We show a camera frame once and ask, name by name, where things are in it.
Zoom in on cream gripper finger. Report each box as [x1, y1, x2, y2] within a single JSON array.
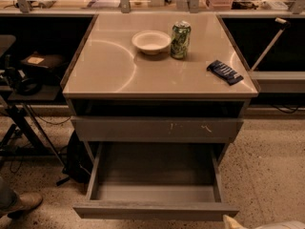
[[223, 215, 247, 229]]

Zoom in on grey drawer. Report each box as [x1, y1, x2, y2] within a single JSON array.
[[73, 142, 238, 221], [71, 115, 243, 143]]

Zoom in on grey top drawer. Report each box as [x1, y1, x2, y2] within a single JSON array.
[[71, 115, 243, 143]]

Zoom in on grey drawer cabinet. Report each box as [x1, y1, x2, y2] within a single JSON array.
[[60, 12, 260, 164]]

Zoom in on dark blue snack bag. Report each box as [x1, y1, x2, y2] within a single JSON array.
[[207, 60, 244, 86]]

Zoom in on black backpack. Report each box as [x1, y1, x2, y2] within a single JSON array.
[[56, 131, 92, 186]]

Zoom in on white bowl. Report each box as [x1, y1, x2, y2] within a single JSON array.
[[132, 31, 171, 55]]

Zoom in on green soda can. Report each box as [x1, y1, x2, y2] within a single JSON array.
[[171, 21, 192, 59]]

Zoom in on brown shoe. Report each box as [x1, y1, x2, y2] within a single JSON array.
[[0, 193, 43, 219]]

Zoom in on black box with label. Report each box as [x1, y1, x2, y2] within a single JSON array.
[[20, 52, 69, 84]]

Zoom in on black headphones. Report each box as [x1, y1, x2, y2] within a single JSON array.
[[14, 78, 42, 95]]

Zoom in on white stick with handle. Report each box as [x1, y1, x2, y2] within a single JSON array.
[[251, 17, 291, 72]]

